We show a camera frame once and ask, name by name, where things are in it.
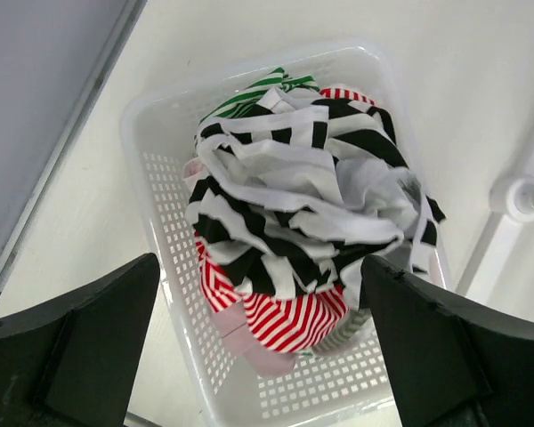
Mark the pink tank top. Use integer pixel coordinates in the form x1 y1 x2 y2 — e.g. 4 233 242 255
182 159 299 379

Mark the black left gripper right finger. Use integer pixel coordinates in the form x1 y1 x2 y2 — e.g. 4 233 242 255
360 256 534 426

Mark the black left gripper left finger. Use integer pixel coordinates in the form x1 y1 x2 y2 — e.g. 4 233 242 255
0 254 160 426

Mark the black white striped tank top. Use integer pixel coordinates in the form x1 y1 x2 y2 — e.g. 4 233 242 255
187 88 444 308

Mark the green striped tank top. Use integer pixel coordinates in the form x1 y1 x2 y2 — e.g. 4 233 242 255
200 68 371 358

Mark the red striped tank top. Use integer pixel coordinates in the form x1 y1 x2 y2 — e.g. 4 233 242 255
187 88 397 353

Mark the metal clothes rack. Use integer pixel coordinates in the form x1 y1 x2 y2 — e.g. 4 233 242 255
453 113 534 297

